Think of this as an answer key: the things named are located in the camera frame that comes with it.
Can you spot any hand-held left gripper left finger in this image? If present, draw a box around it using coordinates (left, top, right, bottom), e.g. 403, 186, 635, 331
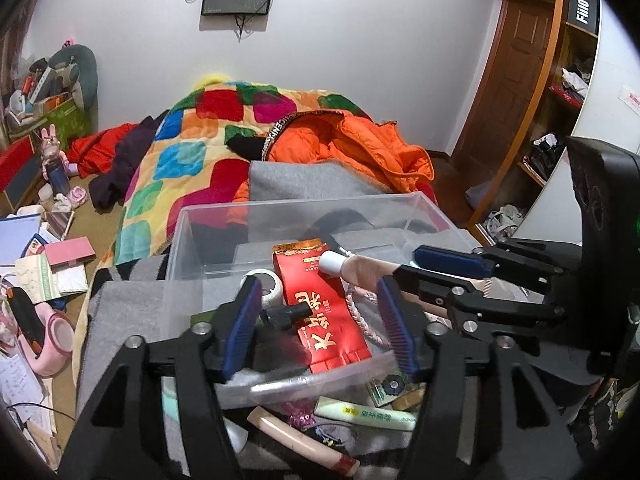
59, 276, 264, 480

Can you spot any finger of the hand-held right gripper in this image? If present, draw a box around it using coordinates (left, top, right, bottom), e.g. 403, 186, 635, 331
394, 264, 567, 339
413, 240, 584, 287

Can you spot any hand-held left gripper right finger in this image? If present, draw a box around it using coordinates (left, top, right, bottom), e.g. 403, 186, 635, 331
376, 276, 577, 480

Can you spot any pink white braided bracelet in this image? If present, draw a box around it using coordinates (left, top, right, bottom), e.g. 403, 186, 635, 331
343, 283, 392, 348

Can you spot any white tape roll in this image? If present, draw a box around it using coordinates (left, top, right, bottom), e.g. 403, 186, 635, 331
241, 268, 285, 307

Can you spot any beige cream tube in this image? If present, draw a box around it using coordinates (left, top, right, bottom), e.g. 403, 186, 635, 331
318, 248, 502, 312

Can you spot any red foil packet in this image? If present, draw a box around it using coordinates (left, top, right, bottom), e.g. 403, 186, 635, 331
272, 238, 374, 376

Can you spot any clear plastic storage box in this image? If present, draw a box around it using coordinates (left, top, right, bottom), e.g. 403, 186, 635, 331
164, 190, 484, 409

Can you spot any patterned small box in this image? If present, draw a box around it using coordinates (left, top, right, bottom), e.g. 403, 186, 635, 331
367, 372, 426, 409

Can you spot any white bag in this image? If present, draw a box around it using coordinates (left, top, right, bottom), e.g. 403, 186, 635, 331
479, 203, 527, 239

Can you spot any wooden block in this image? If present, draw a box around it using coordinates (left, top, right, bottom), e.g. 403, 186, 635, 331
392, 391, 426, 412

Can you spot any pale green tube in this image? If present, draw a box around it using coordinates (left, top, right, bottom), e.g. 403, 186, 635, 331
313, 395, 419, 432

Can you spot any beige tube with red cap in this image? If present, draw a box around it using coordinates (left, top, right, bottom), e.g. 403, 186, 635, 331
247, 405, 361, 477

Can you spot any wooden wardrobe shelf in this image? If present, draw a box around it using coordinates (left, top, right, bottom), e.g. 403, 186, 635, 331
469, 0, 602, 242

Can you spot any orange padded jacket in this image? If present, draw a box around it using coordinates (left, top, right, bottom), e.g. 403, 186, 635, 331
227, 109, 436, 231

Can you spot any white wardrobe door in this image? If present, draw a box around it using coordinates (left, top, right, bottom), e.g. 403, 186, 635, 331
514, 0, 640, 247

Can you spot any grey blanket with black pattern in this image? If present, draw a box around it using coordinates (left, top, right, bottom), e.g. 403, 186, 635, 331
75, 159, 441, 480

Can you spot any pink box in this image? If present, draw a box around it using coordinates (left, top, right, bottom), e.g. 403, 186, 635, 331
42, 237, 97, 267

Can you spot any wooden door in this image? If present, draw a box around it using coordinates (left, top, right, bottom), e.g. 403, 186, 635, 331
451, 0, 559, 162

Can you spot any colourful patchwork quilt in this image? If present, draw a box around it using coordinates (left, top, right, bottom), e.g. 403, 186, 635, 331
95, 76, 381, 267

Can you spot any dark purple cloth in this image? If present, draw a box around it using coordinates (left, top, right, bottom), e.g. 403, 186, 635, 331
89, 114, 172, 212

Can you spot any pale green card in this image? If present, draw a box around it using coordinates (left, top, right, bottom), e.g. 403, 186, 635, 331
14, 252, 64, 304

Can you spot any red cloth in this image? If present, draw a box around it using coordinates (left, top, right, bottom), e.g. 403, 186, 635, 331
66, 127, 132, 179

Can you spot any blue notebook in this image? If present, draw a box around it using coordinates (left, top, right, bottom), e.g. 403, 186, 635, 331
0, 213, 44, 267

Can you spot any pink rabbit bottle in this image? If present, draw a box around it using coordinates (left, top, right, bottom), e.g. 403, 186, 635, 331
39, 126, 72, 197

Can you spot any dark grey box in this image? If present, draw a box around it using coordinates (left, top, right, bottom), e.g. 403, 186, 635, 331
2, 157, 44, 212

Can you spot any green cardboard box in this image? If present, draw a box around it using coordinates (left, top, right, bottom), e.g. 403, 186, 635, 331
6, 96, 94, 142

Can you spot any red box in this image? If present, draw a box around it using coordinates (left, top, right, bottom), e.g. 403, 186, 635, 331
0, 134, 39, 194

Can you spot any grey neck pillow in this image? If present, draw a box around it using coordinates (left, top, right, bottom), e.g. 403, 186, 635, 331
46, 43, 99, 112

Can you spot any striped curtain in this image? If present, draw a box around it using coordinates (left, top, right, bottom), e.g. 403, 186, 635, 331
0, 0, 42, 107

